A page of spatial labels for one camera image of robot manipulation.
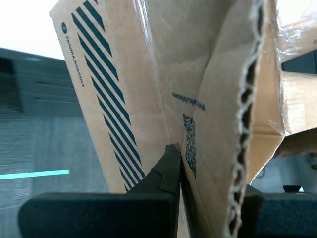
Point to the dark grey furniture panel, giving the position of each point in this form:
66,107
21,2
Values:
44,81

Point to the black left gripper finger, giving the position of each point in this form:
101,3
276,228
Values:
99,215
284,215

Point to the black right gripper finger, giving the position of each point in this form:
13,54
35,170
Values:
302,63

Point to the brown cardboard box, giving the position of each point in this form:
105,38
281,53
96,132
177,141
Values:
138,74

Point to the teal floor tape strip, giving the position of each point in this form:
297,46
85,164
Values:
37,174

